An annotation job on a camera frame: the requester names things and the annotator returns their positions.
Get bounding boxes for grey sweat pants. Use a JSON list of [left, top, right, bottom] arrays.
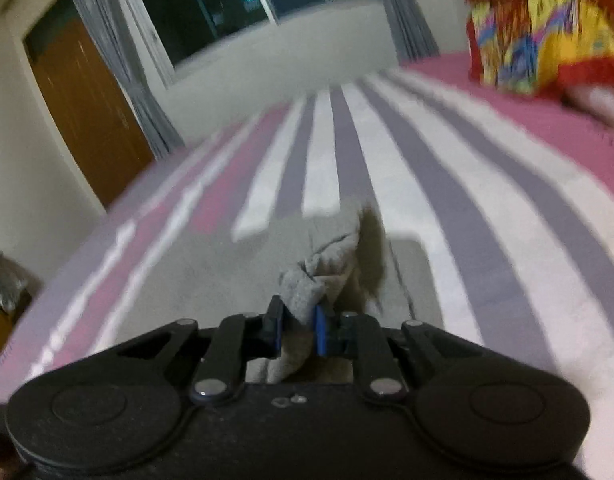
[[115, 200, 444, 384]]

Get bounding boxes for purple pink striped bedsheet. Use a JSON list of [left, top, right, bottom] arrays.
[[0, 54, 614, 479]]

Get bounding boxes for brown wooden door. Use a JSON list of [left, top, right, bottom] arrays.
[[24, 0, 154, 207]]

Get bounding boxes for grey curtain right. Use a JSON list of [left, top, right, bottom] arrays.
[[382, 0, 439, 64]]

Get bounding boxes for grey curtain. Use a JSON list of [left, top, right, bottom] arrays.
[[72, 0, 183, 159], [382, 0, 439, 64]]

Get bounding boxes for colourful red yellow quilt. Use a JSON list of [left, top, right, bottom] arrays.
[[459, 0, 614, 131]]

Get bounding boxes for grey curtain left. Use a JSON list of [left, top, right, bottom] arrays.
[[72, 0, 183, 159]]

